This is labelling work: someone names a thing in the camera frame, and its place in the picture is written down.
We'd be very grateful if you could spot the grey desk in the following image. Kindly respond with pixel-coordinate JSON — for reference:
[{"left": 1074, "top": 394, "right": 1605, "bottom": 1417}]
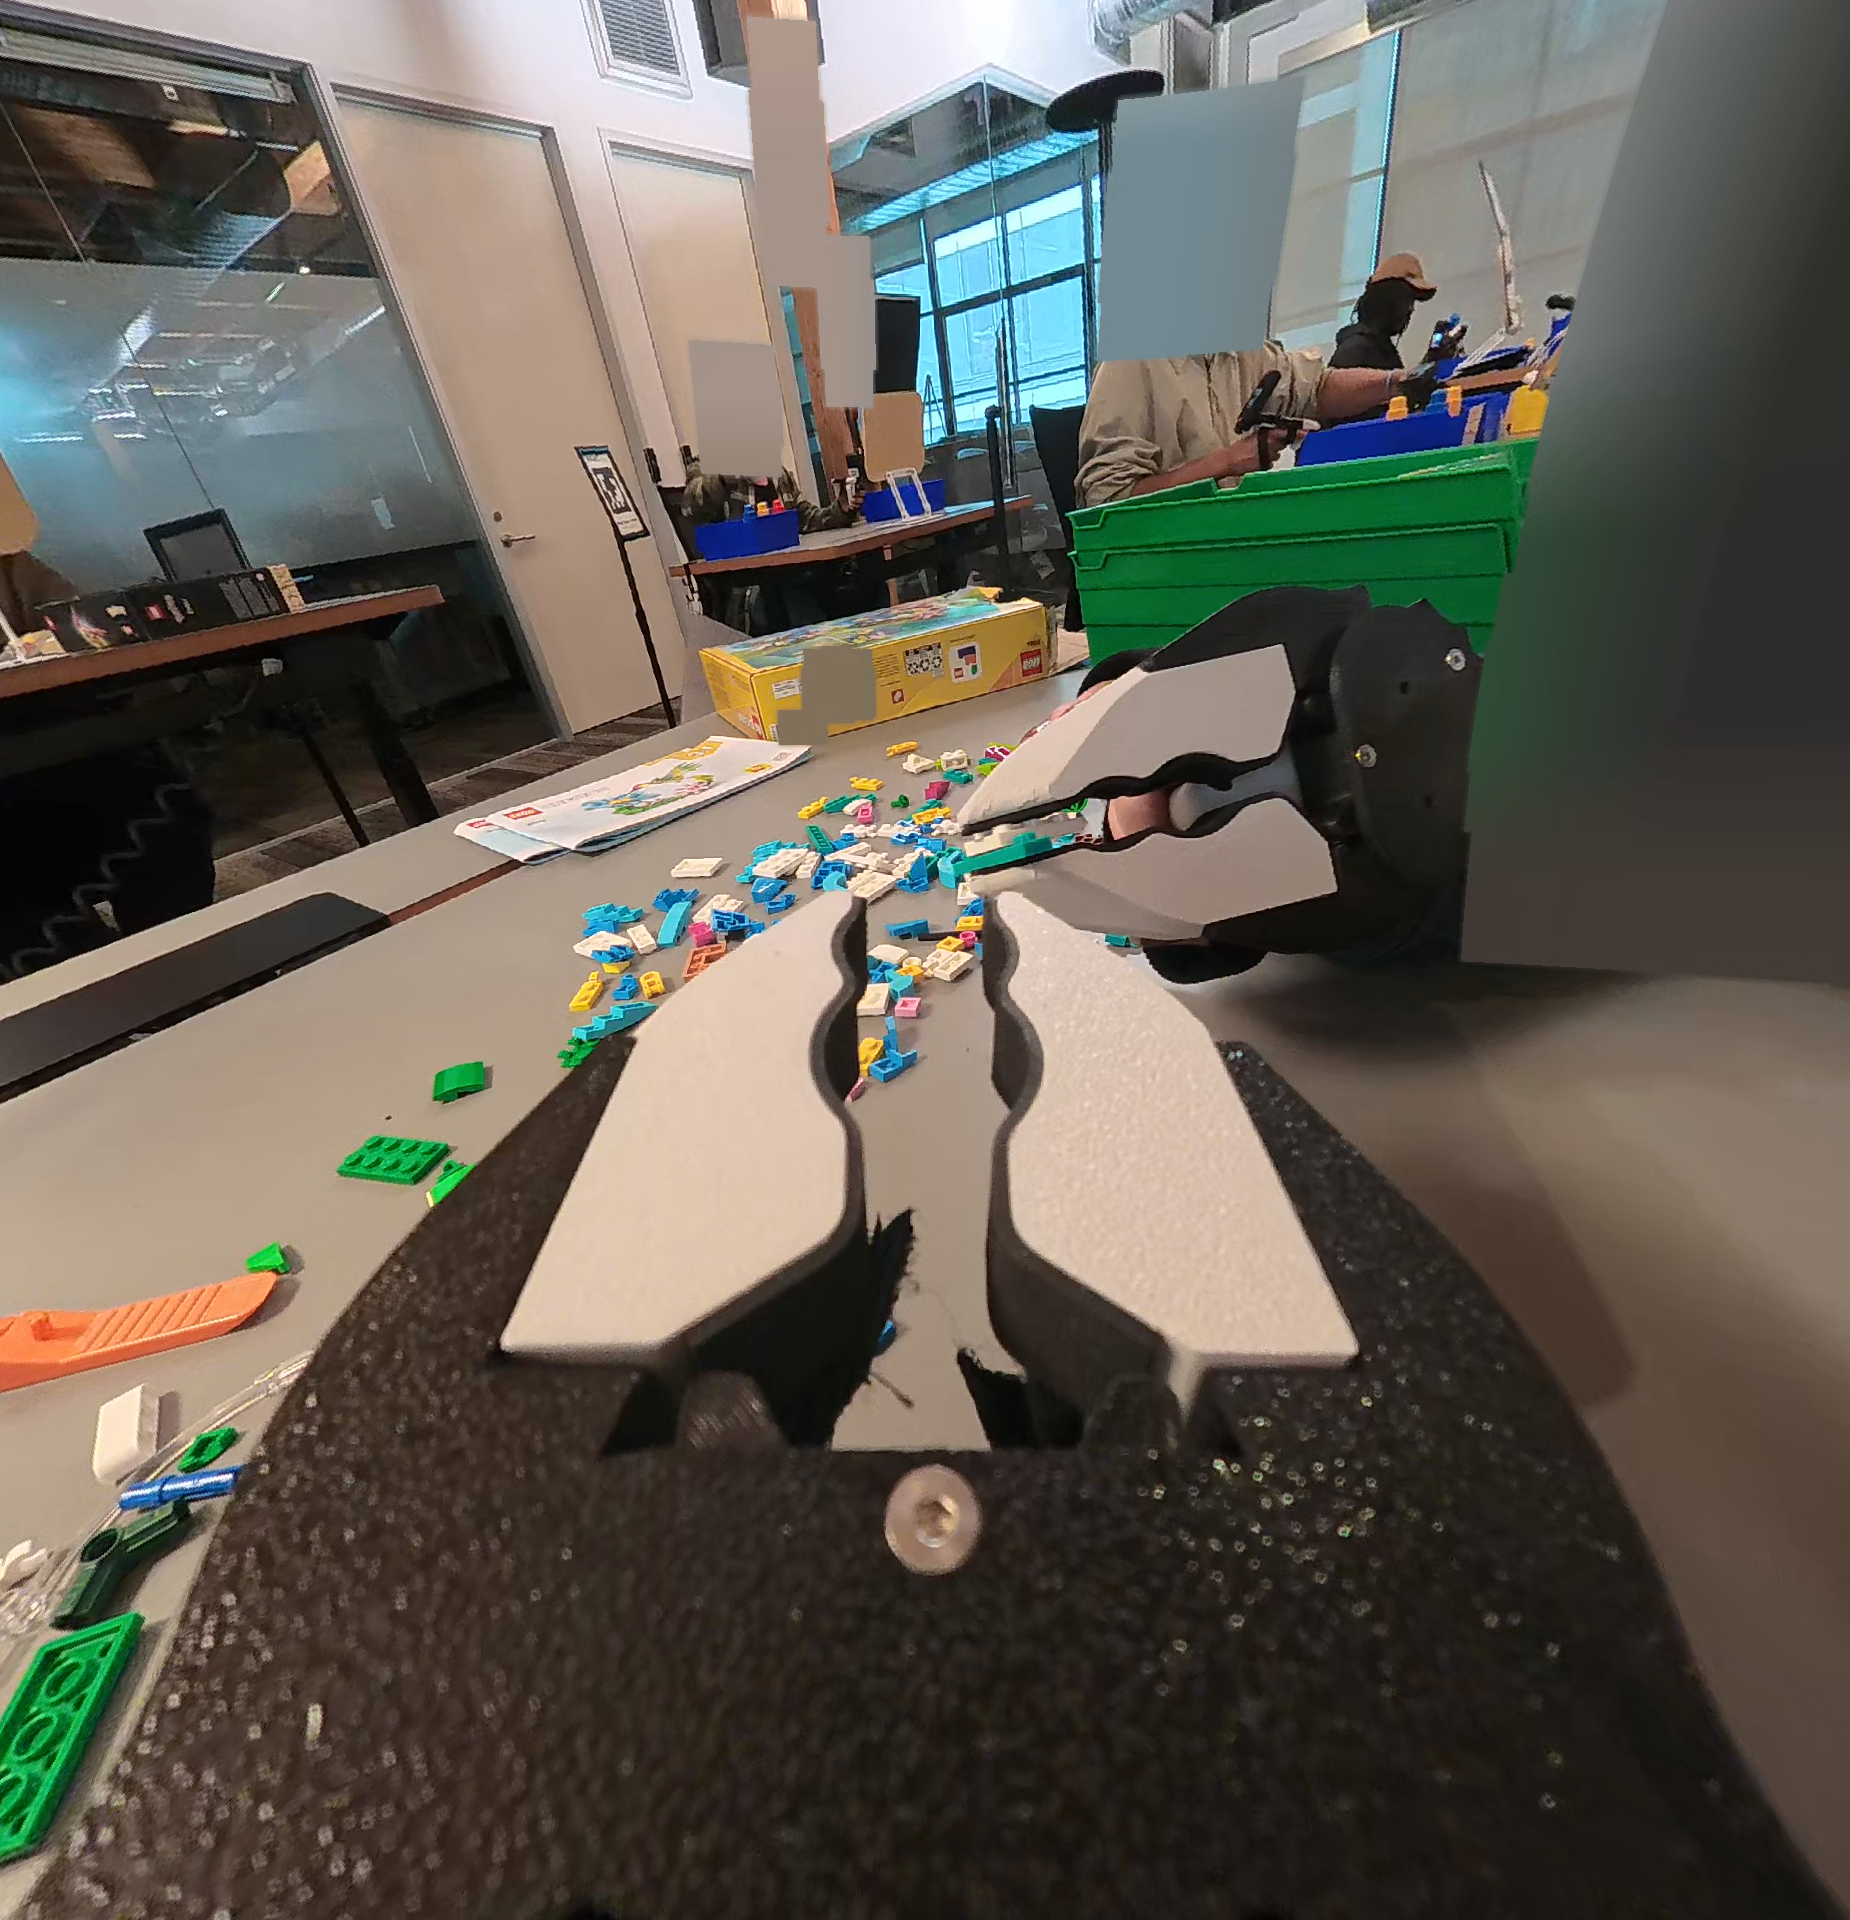
[{"left": 0, "top": 661, "right": 1850, "bottom": 1920}]

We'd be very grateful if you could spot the dark green connector piece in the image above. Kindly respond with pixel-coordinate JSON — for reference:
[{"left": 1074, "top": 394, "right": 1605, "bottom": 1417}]
[{"left": 53, "top": 1495, "right": 196, "bottom": 1631}]

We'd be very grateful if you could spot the sign on black stand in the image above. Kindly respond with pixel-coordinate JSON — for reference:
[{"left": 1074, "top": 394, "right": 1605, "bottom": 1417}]
[{"left": 577, "top": 447, "right": 679, "bottom": 729}]

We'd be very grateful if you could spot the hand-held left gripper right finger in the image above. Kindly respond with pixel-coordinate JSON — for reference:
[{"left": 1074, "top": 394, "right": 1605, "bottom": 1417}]
[{"left": 976, "top": 892, "right": 1364, "bottom": 1411}]

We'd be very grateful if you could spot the wall air vent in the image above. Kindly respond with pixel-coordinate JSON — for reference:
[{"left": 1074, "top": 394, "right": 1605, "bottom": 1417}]
[{"left": 586, "top": 0, "right": 694, "bottom": 93}]

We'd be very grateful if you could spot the white brick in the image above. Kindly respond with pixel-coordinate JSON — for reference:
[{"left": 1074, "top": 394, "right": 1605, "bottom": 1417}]
[{"left": 93, "top": 1383, "right": 163, "bottom": 1486}]

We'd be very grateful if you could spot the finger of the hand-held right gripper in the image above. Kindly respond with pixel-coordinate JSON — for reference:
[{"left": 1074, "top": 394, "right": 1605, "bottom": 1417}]
[
  {"left": 957, "top": 642, "right": 1309, "bottom": 839},
  {"left": 967, "top": 778, "right": 1342, "bottom": 946}
]

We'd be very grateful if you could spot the black toy box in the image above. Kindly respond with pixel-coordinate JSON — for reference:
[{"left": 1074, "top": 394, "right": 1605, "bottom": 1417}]
[{"left": 160, "top": 566, "right": 306, "bottom": 624}]

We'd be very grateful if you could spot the pile of colourful toy bricks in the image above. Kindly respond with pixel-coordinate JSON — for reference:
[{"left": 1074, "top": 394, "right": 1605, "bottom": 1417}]
[{"left": 559, "top": 733, "right": 1152, "bottom": 1084}]

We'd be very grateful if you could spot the instruction booklet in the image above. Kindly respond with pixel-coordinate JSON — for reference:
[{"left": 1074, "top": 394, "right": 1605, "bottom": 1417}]
[{"left": 452, "top": 733, "right": 815, "bottom": 866}]

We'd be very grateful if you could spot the large green plate with holes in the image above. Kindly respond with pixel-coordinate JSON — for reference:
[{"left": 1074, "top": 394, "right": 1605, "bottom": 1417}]
[{"left": 0, "top": 1610, "right": 146, "bottom": 1881}]

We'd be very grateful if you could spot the grey door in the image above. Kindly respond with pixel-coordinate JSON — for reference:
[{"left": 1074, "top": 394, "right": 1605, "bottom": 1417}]
[{"left": 335, "top": 88, "right": 670, "bottom": 770}]

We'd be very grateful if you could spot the teal lego plate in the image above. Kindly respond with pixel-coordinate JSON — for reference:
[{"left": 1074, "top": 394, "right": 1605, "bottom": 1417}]
[{"left": 950, "top": 828, "right": 1096, "bottom": 900}]

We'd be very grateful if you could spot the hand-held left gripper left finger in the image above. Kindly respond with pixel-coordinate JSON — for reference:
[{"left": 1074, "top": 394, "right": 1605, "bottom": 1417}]
[{"left": 500, "top": 892, "right": 871, "bottom": 1370}]

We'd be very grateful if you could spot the yellow toy box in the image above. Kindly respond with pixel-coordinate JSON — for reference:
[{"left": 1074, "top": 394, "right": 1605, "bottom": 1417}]
[{"left": 698, "top": 597, "right": 1057, "bottom": 743}]

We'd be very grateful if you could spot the wooden top table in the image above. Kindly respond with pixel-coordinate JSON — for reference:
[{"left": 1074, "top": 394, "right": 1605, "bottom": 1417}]
[
  {"left": 670, "top": 502, "right": 1040, "bottom": 633},
  {"left": 0, "top": 585, "right": 448, "bottom": 901}
]

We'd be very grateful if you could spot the black desk cable cover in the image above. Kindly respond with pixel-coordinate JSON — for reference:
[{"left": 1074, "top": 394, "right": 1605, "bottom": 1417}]
[{"left": 0, "top": 892, "right": 393, "bottom": 1118}]

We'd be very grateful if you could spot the orange brick separator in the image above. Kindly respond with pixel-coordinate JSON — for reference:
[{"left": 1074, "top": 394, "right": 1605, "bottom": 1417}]
[{"left": 0, "top": 1273, "right": 292, "bottom": 1394}]

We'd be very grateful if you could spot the person's right hand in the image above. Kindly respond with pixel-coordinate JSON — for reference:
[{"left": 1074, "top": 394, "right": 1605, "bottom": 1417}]
[{"left": 1074, "top": 667, "right": 1180, "bottom": 846}]

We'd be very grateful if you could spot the black monitor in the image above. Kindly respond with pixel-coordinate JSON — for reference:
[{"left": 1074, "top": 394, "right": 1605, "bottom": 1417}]
[{"left": 141, "top": 511, "right": 254, "bottom": 585}]

